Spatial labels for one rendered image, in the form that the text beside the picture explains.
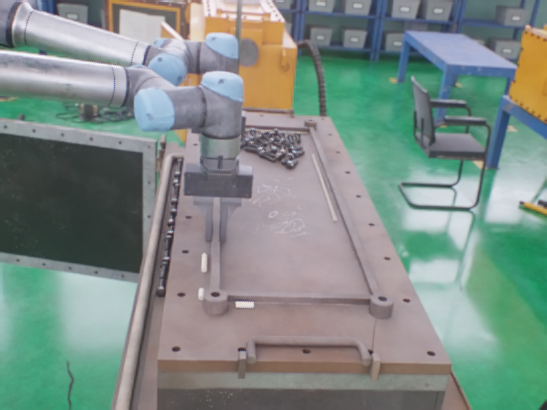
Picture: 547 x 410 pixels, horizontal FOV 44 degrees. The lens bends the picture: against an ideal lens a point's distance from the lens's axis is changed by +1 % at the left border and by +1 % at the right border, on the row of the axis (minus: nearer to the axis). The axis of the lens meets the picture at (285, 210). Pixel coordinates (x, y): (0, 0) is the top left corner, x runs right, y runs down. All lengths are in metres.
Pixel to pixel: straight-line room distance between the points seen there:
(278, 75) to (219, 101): 2.77
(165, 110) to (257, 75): 2.80
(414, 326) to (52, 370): 2.31
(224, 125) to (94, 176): 1.24
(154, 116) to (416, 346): 0.58
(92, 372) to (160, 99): 2.18
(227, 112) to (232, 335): 0.40
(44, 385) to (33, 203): 0.94
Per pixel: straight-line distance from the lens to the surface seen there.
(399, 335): 1.14
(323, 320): 1.14
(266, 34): 3.97
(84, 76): 1.26
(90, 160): 2.40
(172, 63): 1.44
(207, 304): 1.12
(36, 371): 3.27
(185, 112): 1.19
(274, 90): 3.99
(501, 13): 10.54
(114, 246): 2.51
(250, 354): 1.02
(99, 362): 3.27
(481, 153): 5.11
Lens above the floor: 1.99
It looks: 25 degrees down
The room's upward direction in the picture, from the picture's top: 6 degrees clockwise
